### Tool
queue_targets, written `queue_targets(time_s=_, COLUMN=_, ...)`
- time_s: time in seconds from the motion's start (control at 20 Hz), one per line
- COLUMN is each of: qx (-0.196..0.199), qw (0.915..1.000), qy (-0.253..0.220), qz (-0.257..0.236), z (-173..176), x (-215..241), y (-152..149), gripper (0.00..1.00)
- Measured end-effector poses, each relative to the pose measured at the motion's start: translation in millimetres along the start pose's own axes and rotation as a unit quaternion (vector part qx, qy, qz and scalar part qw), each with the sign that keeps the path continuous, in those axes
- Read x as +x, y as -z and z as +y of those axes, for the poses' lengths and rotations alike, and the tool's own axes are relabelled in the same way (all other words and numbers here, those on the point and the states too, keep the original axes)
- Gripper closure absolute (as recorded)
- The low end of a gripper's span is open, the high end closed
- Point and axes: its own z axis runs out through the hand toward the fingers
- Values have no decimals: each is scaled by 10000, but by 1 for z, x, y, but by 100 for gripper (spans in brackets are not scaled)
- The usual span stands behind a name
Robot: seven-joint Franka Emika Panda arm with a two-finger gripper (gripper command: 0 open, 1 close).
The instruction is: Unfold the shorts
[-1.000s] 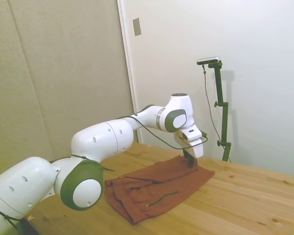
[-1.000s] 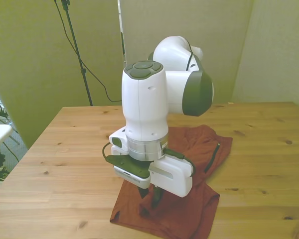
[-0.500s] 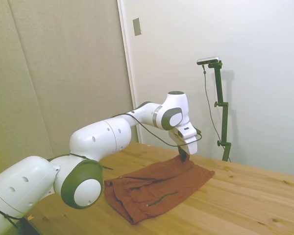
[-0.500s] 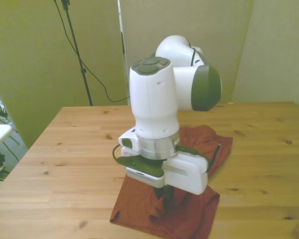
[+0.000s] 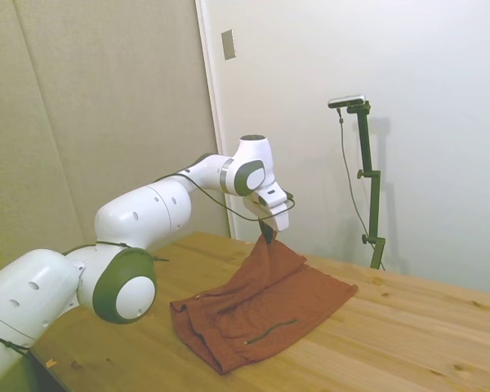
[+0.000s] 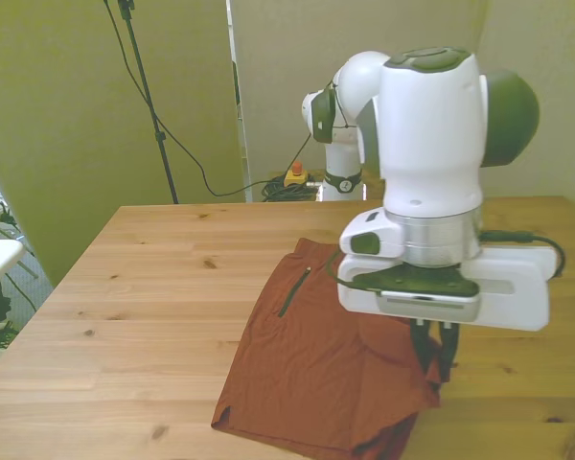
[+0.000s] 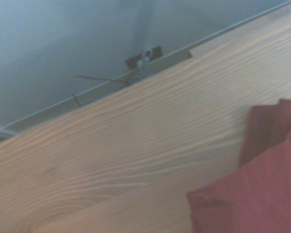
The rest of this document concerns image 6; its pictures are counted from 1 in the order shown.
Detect black camera stand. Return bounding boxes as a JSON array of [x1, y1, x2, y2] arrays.
[[117, 0, 181, 205]]

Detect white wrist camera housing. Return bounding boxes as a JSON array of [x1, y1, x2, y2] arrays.
[[459, 246, 557, 333]]

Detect thin black cable along arm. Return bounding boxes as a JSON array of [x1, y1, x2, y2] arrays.
[[330, 80, 357, 131]]

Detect black coiled cable bundle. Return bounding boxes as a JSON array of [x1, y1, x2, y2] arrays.
[[261, 174, 321, 202]]

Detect yellow emergency stop button box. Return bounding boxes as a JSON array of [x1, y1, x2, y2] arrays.
[[285, 161, 311, 189]]

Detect rust red shorts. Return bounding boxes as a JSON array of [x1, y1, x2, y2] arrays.
[[210, 238, 445, 460]]

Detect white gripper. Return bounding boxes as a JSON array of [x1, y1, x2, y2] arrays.
[[337, 256, 483, 382]]

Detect black cable hanging from stand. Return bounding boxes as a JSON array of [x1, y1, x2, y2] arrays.
[[103, 0, 246, 197]]

